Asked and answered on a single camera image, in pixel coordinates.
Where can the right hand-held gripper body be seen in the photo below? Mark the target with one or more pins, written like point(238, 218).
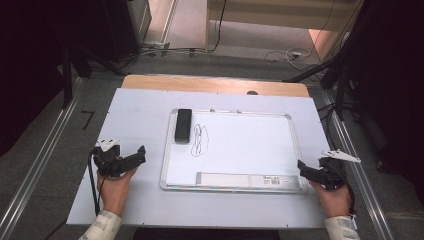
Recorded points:
point(330, 173)

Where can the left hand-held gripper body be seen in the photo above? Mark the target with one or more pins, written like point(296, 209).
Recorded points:
point(110, 163)

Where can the black whiteboard eraser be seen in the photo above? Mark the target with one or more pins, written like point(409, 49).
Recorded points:
point(183, 126)

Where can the silver-framed whiteboard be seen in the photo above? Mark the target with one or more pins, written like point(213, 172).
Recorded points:
point(240, 146)

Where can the person's right hand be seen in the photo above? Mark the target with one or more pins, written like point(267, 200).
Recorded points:
point(333, 200)

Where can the person's left hand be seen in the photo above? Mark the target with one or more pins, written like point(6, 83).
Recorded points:
point(115, 193)

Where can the white table cover board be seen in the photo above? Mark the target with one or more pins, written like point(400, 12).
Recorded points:
point(140, 116)

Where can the black metal stand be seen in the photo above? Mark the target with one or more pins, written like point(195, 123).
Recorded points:
point(340, 90)
point(67, 80)

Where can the wooden table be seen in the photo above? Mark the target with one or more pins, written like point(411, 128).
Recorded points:
point(200, 83)

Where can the black cabinet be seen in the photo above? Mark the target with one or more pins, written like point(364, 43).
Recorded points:
point(121, 30)

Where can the beige wooden furniture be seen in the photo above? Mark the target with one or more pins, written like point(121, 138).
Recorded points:
point(276, 15)

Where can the metal floor rail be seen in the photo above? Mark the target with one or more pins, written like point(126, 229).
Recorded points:
point(36, 166)
point(363, 186)

